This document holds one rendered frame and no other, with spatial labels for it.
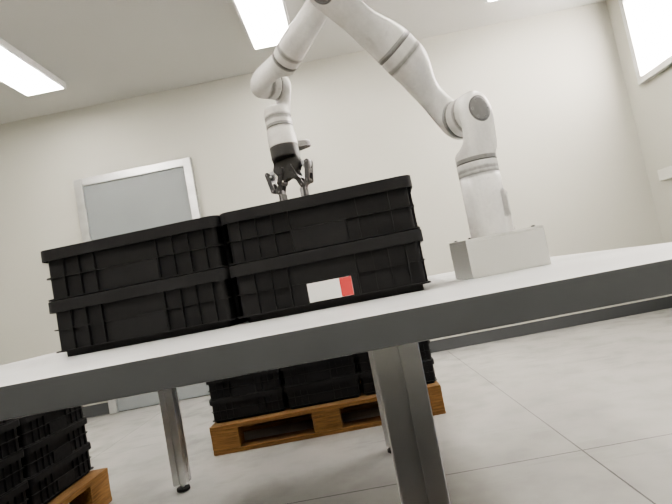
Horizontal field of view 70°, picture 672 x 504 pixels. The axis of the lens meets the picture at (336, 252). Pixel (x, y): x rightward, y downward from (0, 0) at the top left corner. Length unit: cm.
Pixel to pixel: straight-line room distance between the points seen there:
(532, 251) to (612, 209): 375
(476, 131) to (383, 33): 29
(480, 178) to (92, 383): 85
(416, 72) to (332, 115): 336
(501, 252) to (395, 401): 53
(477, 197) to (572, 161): 366
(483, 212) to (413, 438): 61
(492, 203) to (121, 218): 395
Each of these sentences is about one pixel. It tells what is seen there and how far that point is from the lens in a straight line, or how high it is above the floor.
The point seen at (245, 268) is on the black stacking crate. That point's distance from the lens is 98.
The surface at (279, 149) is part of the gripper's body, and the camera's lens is 124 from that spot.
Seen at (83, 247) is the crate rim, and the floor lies 92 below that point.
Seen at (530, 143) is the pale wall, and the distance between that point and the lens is 466.
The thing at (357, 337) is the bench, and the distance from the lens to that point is 57.
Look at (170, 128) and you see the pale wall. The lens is 473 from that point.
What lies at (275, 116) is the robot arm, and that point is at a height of 119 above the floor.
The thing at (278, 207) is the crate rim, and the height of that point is 92.
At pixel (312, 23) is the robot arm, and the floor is 135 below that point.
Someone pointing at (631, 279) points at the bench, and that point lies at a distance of 65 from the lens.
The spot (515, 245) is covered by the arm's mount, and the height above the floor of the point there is 75.
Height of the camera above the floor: 74
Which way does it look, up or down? 4 degrees up
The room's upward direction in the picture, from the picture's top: 11 degrees counter-clockwise
